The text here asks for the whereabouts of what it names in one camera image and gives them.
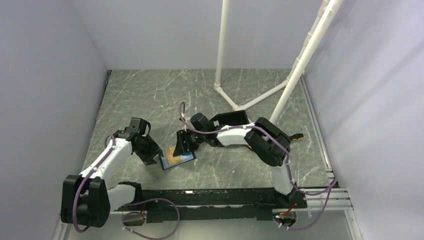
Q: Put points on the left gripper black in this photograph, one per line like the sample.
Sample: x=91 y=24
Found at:
x=147 y=159

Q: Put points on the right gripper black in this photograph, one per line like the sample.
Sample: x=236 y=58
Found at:
x=183 y=145

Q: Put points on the blue card holder wallet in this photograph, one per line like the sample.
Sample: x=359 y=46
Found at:
x=168 y=161

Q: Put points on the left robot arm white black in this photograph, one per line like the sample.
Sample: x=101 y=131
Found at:
x=99 y=179

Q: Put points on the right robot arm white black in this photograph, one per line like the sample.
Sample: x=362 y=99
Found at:
x=266 y=140

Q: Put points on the black card storage box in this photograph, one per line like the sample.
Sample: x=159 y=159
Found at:
x=234 y=118

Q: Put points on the orange black screwdriver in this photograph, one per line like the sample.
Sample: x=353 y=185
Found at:
x=296 y=136

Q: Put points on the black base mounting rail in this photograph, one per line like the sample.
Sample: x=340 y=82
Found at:
x=216 y=204

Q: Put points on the white pvc pipe frame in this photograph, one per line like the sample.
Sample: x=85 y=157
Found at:
x=270 y=34

